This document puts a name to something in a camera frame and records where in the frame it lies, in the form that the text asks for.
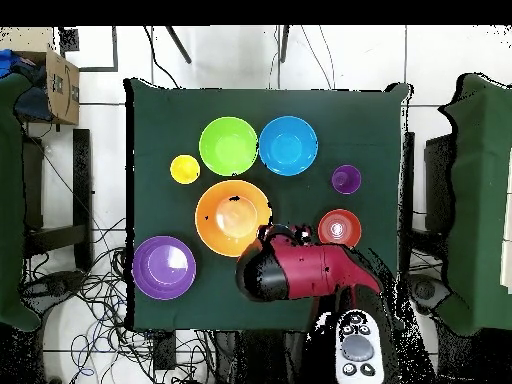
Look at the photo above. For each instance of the red small bowl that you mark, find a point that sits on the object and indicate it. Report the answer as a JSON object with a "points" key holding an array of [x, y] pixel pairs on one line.
{"points": [[342, 226]]}

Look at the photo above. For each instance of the large orange bowl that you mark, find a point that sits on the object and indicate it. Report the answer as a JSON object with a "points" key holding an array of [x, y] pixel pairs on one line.
{"points": [[224, 216]]}

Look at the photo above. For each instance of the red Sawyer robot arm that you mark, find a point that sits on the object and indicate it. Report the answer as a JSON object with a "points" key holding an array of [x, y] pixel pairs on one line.
{"points": [[312, 272]]}

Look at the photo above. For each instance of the purple cup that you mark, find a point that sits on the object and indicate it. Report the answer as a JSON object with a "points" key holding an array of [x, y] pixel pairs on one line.
{"points": [[346, 179]]}

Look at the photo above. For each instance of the large blue bowl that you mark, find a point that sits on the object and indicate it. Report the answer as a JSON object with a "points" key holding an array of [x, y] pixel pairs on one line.
{"points": [[288, 146]]}

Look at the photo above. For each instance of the large green bowl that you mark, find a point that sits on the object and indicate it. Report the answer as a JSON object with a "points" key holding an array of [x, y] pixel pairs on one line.
{"points": [[228, 146]]}

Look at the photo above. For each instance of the large purple bowl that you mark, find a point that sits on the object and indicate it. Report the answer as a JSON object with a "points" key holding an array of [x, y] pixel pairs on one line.
{"points": [[164, 268]]}

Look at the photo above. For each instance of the dark green tablecloth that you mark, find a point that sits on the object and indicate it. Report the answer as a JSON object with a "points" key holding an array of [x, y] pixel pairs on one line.
{"points": [[168, 120]]}

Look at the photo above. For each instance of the green cloth side table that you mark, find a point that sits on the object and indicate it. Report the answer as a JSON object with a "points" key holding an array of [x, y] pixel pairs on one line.
{"points": [[480, 200], [10, 200]]}

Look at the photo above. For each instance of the black power strip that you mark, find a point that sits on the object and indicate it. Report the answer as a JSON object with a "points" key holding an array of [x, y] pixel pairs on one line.
{"points": [[164, 352]]}

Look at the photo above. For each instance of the black tripod leg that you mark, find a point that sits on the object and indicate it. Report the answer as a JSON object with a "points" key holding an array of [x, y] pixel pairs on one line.
{"points": [[284, 44], [178, 44]]}

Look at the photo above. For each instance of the cardboard box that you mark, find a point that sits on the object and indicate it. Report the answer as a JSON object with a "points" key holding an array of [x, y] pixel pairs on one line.
{"points": [[62, 88]]}

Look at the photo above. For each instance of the blue cloth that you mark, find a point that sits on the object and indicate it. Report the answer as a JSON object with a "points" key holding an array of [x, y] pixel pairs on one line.
{"points": [[8, 60]]}

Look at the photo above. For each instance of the black stool frame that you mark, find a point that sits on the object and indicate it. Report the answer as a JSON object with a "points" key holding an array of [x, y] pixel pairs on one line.
{"points": [[438, 184], [82, 200]]}

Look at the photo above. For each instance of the black metal frame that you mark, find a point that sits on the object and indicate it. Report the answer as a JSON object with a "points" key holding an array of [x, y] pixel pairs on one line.
{"points": [[115, 48]]}

